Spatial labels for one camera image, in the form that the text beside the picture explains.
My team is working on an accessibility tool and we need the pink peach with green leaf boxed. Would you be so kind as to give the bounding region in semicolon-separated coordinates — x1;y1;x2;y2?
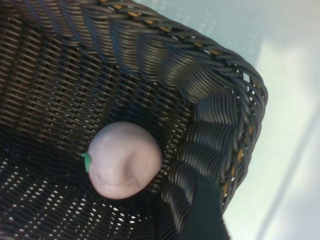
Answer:
81;121;162;200

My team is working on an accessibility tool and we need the dark brown wicker basket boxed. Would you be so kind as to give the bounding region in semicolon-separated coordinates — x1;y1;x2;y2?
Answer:
0;0;269;240

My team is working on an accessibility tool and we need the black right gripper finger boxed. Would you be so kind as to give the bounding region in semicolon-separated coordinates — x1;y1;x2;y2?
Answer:
174;174;235;240

